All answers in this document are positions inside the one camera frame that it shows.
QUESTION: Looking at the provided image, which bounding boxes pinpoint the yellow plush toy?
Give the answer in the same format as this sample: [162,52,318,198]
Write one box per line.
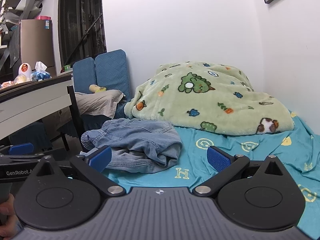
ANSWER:
[89,84,107,93]

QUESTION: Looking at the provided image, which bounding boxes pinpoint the teal smiley bed sheet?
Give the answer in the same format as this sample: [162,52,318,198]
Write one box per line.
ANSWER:
[103,113,319,239]

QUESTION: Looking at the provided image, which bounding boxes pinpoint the blue tissue pack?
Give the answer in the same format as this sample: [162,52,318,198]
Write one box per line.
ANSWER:
[30,61,51,81]

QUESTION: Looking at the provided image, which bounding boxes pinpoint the dark window with frame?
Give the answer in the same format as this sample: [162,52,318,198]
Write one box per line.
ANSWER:
[57,0,107,66]

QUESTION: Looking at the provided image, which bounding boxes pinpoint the beige grey clothing pile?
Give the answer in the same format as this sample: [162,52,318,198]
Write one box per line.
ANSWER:
[75,89,125,119]

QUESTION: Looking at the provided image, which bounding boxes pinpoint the light blue denim jeans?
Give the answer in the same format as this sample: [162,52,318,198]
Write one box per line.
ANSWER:
[81,118,183,173]

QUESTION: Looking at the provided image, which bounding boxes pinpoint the brown refrigerator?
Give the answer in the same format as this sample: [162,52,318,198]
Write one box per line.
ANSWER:
[9,20,56,77]

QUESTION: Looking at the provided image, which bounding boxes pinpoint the blue folded cushion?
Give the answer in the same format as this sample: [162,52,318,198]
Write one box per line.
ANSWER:
[73,49,132,99]

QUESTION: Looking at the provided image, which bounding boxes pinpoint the person's left hand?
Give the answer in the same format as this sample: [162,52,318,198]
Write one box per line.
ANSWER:
[0,193,21,240]

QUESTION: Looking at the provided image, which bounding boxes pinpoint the green dinosaur fleece blanket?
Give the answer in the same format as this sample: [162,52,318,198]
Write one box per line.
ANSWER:
[124,61,294,136]

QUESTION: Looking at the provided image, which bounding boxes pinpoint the white table with black legs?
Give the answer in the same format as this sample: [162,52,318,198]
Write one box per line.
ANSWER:
[1,74,85,139]

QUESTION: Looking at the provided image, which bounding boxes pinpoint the white egg-shaped toy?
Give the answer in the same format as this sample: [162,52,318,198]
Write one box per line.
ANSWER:
[18,63,32,81]

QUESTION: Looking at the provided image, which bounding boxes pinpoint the wall shelves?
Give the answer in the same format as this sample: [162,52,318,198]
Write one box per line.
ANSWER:
[1,0,53,77]

